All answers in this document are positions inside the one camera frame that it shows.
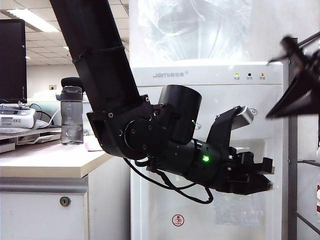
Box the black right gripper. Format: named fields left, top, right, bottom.
left=265, top=34, right=320, bottom=120

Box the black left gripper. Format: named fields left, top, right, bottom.
left=219, top=146, right=276, bottom=196

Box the clear plastic mug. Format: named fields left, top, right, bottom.
left=213, top=191, right=263, bottom=226

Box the white water dispenser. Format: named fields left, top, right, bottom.
left=129, top=60, right=285, bottom=240

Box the clear plastic-wrapped water jug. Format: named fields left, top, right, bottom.
left=128, top=0, right=253, bottom=63

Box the white desk cabinet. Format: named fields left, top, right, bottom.
left=0, top=134, right=132, bottom=240

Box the grey metal rack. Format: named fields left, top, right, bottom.
left=288, top=37, right=320, bottom=240

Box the pink booklet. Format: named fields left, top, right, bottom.
left=84, top=141, right=105, bottom=153

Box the white background box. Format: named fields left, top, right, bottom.
left=82, top=101, right=94, bottom=136

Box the round cabinet lock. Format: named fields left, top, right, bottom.
left=59, top=195, right=72, bottom=207

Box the grey transparent drink bottle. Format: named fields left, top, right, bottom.
left=60, top=86, right=84, bottom=146

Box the black chair headrest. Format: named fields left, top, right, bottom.
left=61, top=76, right=83, bottom=88

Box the grey paper tray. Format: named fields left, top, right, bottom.
left=0, top=126, right=63, bottom=154

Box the white electronic device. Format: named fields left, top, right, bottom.
left=0, top=107, right=37, bottom=130

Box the wide ceiling light panel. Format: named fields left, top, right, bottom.
left=0, top=8, right=61, bottom=33

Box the white desk cable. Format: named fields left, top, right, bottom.
left=46, top=107, right=63, bottom=126

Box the thin black desk cable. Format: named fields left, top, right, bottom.
left=30, top=103, right=55, bottom=123

